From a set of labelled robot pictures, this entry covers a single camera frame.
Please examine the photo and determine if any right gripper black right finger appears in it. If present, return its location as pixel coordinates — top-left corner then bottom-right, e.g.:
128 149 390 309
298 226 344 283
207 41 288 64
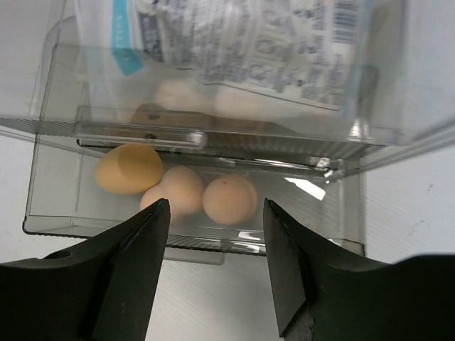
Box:
263 200 454 340

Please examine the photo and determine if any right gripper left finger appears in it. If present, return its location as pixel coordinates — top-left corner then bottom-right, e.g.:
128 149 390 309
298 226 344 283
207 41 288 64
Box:
1 199 170 340

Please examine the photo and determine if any beige makeup sponge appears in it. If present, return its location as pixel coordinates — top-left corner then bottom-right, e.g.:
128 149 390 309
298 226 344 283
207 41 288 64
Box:
154 80 266 121
203 174 258 226
139 166 205 224
95 144 164 195

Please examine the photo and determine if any clear acrylic organizer box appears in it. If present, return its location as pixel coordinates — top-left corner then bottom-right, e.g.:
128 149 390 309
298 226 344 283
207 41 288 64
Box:
1 1 454 261

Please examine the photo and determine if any white blue sachet packet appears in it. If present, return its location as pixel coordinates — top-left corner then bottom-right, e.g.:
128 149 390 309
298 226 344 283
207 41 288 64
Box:
191 1 373 111

